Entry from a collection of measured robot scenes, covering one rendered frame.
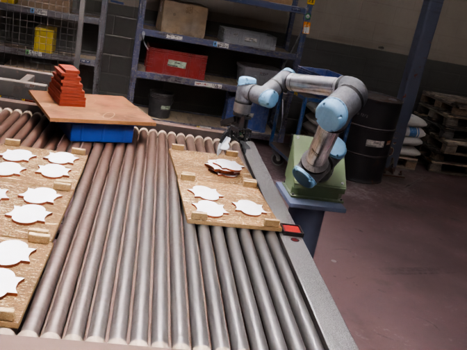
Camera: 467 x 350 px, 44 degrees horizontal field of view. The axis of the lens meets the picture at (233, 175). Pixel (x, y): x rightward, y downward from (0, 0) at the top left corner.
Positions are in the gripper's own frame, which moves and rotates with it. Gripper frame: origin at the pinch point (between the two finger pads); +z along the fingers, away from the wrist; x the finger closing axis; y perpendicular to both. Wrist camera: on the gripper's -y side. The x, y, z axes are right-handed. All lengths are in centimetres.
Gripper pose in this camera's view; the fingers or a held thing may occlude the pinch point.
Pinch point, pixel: (230, 155)
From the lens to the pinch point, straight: 255.8
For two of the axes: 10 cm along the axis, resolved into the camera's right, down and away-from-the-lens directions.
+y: 5.8, 3.6, -7.3
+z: -1.8, 9.3, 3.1
